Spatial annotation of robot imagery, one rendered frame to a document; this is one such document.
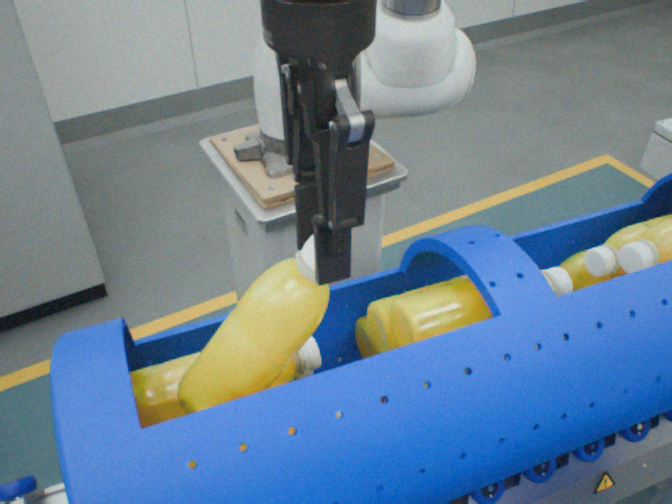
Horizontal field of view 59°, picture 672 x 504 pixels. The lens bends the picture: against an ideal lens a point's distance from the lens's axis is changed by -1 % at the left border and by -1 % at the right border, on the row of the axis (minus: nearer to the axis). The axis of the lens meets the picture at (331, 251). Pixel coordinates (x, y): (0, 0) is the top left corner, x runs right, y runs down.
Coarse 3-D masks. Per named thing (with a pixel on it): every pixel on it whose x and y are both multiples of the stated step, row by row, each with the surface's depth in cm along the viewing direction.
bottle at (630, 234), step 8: (664, 216) 83; (640, 224) 81; (648, 224) 81; (616, 232) 81; (624, 232) 80; (632, 232) 80; (640, 232) 79; (608, 240) 81; (616, 240) 80; (624, 240) 79; (632, 240) 79; (616, 248) 79; (616, 256) 79; (616, 264) 79; (616, 272) 80; (624, 272) 80
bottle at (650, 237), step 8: (656, 224) 75; (664, 224) 73; (648, 232) 74; (656, 232) 73; (664, 232) 72; (640, 240) 73; (648, 240) 73; (656, 240) 72; (664, 240) 72; (656, 248) 72; (664, 248) 72; (656, 256) 71; (664, 256) 72; (656, 264) 72
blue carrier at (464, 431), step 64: (448, 256) 65; (512, 256) 62; (512, 320) 57; (576, 320) 59; (640, 320) 61; (64, 384) 50; (128, 384) 50; (320, 384) 52; (384, 384) 53; (448, 384) 54; (512, 384) 56; (576, 384) 58; (640, 384) 61; (64, 448) 46; (128, 448) 47; (192, 448) 48; (256, 448) 49; (320, 448) 51; (384, 448) 52; (448, 448) 55; (512, 448) 58; (576, 448) 66
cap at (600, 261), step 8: (592, 248) 80; (600, 248) 79; (608, 248) 79; (592, 256) 80; (600, 256) 78; (608, 256) 78; (592, 264) 80; (600, 264) 79; (608, 264) 78; (592, 272) 81; (600, 272) 79; (608, 272) 79
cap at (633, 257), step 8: (624, 248) 73; (632, 248) 72; (640, 248) 72; (648, 248) 72; (624, 256) 74; (632, 256) 72; (640, 256) 71; (648, 256) 71; (624, 264) 74; (632, 264) 73; (640, 264) 71; (648, 264) 71; (632, 272) 73
